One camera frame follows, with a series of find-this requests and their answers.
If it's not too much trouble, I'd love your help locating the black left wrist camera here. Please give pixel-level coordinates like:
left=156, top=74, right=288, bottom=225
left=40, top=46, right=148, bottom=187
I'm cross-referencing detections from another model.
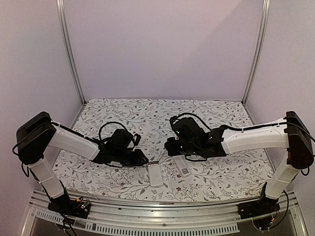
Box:
left=132, top=133, right=141, bottom=147

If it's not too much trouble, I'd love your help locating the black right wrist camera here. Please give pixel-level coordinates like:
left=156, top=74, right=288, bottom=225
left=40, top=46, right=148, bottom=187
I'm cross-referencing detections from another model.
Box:
left=169, top=116, right=180, bottom=129

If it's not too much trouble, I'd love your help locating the aluminium front rail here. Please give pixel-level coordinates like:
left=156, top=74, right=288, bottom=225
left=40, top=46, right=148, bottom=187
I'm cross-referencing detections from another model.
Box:
left=21, top=190, right=311, bottom=236

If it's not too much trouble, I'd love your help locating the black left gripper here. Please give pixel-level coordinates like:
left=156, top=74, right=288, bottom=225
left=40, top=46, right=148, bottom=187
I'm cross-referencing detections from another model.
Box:
left=113, top=148, right=149, bottom=167

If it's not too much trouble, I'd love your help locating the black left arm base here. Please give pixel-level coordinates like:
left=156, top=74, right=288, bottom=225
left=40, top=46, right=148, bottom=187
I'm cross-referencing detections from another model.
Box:
left=48, top=193, right=91, bottom=219

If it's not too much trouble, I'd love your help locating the white remote control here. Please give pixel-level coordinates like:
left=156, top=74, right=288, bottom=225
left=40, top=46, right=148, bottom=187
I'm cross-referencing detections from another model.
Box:
left=148, top=162, right=163, bottom=187

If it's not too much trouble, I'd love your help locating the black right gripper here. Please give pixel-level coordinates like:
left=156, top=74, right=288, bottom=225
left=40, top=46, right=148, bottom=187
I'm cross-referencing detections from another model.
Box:
left=165, top=137, right=200, bottom=156

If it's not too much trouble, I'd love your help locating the white remote with QR label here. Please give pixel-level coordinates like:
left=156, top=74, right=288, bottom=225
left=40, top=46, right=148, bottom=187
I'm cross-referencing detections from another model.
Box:
left=173, top=156, right=191, bottom=178

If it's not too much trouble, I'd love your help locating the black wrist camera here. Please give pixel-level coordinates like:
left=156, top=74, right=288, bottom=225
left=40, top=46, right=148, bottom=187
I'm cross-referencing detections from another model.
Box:
left=169, top=116, right=180, bottom=129
left=132, top=133, right=141, bottom=147

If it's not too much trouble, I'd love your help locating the aluminium frame post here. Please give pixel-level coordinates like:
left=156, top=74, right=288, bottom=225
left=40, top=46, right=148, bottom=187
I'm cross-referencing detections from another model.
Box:
left=242, top=0, right=270, bottom=106
left=56, top=0, right=87, bottom=106

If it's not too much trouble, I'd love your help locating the aluminium back right frame post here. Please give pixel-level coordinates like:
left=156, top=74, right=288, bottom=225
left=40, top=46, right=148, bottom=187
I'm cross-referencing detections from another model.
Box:
left=242, top=0, right=270, bottom=106

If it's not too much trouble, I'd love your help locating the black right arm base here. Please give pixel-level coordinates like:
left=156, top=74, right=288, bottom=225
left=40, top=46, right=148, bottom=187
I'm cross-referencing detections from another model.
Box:
left=237, top=183, right=280, bottom=231

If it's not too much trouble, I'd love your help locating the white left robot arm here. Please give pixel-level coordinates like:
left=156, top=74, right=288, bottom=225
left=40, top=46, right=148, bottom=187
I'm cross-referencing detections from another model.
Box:
left=12, top=112, right=149, bottom=213

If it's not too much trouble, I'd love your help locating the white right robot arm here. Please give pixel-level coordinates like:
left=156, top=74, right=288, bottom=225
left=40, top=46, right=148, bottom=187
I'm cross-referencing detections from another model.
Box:
left=164, top=111, right=315, bottom=214

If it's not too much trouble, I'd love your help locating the aluminium back left frame post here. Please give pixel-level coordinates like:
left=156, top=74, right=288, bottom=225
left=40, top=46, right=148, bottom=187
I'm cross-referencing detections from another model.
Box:
left=56, top=0, right=87, bottom=106

